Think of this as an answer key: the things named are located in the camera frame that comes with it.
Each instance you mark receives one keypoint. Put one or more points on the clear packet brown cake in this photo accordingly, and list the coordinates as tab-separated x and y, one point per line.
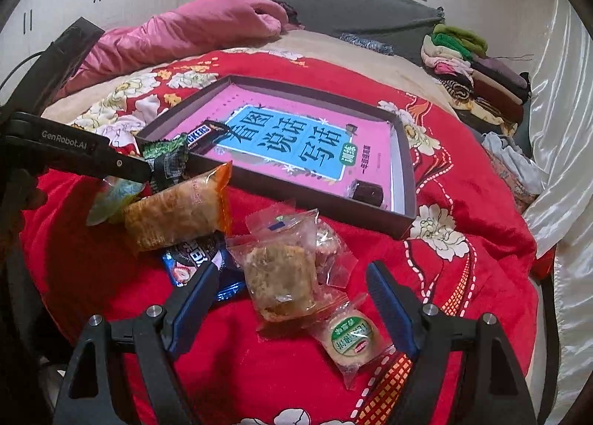
278	276

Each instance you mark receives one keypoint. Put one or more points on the white satin curtain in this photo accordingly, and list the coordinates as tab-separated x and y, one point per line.
565	128

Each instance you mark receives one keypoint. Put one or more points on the grey headboard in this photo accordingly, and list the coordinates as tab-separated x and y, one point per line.
333	3

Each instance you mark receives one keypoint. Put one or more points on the red floral blanket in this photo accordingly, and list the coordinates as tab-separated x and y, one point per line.
486	202

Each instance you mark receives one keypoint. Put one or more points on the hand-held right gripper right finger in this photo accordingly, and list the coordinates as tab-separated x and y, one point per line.
387	295

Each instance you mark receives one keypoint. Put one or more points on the pink quilt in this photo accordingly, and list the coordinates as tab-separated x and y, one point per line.
185	31

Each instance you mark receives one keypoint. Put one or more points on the pink book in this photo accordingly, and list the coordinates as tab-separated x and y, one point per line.
278	103

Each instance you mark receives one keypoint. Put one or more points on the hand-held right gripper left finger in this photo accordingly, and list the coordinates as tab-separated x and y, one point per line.
197	295

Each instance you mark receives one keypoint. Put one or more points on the clear packet red snack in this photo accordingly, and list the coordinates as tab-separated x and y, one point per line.
287	225

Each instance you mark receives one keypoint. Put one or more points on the dark cardboard box tray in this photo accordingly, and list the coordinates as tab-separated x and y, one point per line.
296	198

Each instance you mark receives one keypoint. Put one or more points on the stack of folded clothes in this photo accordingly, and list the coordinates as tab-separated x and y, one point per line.
491	82

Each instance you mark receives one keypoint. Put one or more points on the beige blanket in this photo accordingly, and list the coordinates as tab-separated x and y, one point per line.
324	49

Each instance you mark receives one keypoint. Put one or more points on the blue patterned pillow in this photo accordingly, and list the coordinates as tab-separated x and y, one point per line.
366	41

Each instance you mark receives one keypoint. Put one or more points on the round green label pastry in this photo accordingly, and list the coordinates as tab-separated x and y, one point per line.
352	332

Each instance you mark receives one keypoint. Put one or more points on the brown chocolate bar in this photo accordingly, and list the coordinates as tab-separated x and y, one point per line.
201	134

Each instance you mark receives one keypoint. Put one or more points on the white crumpled cloth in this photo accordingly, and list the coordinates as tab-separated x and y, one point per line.
509	156

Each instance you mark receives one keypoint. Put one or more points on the dark brown roll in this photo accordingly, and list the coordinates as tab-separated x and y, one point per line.
366	193

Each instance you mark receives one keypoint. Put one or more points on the dark maroon cloth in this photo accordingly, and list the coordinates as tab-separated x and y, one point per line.
289	14

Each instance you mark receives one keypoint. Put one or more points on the orange crispy snack packet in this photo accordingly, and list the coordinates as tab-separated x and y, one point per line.
171	211

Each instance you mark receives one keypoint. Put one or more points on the green pea snack packet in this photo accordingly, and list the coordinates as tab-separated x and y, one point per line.
169	170

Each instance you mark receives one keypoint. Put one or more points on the blue cookie packet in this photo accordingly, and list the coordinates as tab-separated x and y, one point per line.
185	258

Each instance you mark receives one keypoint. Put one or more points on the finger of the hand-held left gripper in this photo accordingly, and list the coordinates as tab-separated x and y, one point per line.
132	167

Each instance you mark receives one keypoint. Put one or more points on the pink floral cloth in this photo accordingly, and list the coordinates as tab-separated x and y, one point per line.
519	195

